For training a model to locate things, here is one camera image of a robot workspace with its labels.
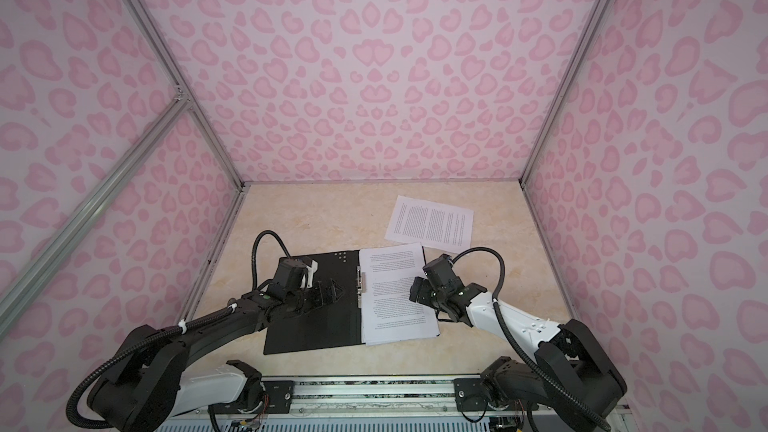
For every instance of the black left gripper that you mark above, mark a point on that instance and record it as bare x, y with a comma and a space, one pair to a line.
322, 299

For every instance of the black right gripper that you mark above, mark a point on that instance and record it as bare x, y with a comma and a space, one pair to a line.
421, 298

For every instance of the red black folder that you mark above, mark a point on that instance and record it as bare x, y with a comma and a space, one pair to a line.
338, 325

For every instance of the double column text sheet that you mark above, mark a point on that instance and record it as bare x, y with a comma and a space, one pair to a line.
434, 225

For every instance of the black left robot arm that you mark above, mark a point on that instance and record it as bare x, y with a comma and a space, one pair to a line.
138, 388

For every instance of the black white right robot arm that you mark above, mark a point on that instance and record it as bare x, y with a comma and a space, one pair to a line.
559, 366

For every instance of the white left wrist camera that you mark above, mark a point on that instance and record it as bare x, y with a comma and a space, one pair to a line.
310, 268

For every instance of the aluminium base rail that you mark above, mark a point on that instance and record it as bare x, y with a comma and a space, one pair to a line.
419, 402

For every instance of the aluminium frame diagonal bar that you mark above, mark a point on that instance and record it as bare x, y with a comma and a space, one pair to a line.
40, 270

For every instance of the aluminium frame right post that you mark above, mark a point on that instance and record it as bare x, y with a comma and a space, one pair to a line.
590, 30

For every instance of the aluminium frame post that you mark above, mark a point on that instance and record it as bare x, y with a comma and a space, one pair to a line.
162, 51
590, 30

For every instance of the aluminium frame left post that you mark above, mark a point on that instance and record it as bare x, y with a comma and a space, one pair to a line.
162, 51

